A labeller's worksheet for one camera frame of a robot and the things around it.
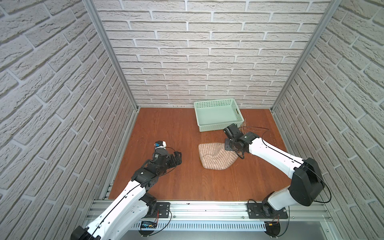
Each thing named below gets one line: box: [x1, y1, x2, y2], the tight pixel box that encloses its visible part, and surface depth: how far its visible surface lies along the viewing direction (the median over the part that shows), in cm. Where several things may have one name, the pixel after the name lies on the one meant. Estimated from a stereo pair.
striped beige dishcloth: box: [198, 142, 239, 170], surface depth 89 cm
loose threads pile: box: [238, 118, 269, 135], surface depth 109 cm
